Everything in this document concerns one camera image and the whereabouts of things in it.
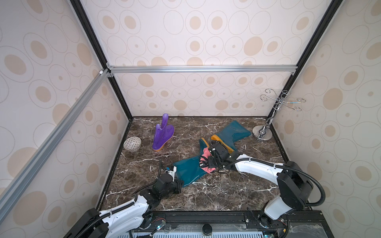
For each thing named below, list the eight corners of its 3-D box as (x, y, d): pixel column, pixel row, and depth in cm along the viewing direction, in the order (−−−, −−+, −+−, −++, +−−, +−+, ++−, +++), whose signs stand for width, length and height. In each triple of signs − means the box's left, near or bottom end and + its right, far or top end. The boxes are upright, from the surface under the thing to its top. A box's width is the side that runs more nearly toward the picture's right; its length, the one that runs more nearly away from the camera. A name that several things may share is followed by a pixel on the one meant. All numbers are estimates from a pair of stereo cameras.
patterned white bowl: (125, 151, 102) (122, 146, 98) (128, 141, 108) (125, 136, 103) (140, 151, 102) (138, 146, 98) (143, 141, 108) (141, 136, 103)
